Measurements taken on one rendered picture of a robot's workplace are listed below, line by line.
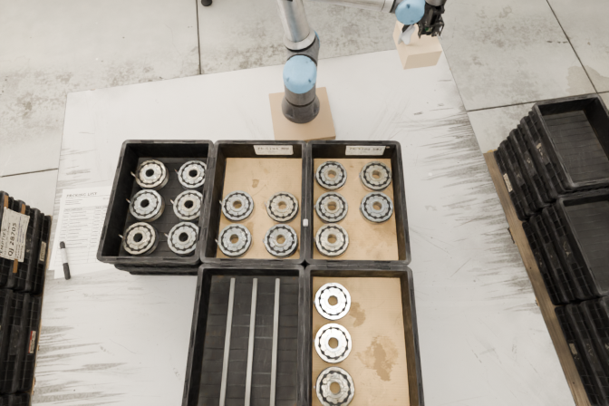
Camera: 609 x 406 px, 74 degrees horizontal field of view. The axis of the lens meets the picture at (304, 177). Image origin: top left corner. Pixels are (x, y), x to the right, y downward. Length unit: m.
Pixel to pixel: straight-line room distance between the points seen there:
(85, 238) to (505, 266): 1.44
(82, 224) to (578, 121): 2.10
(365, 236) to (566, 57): 2.19
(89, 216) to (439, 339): 1.26
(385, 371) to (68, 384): 0.96
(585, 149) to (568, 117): 0.17
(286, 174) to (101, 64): 1.93
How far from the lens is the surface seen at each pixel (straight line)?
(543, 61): 3.06
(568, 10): 3.45
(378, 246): 1.28
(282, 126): 1.56
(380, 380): 1.24
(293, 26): 1.42
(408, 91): 1.72
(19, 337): 2.18
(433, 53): 1.50
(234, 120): 1.64
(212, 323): 1.27
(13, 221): 2.17
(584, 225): 2.10
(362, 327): 1.24
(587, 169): 2.09
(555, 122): 2.14
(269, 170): 1.36
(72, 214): 1.68
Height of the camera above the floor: 2.06
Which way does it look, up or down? 66 degrees down
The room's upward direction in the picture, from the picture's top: 3 degrees counter-clockwise
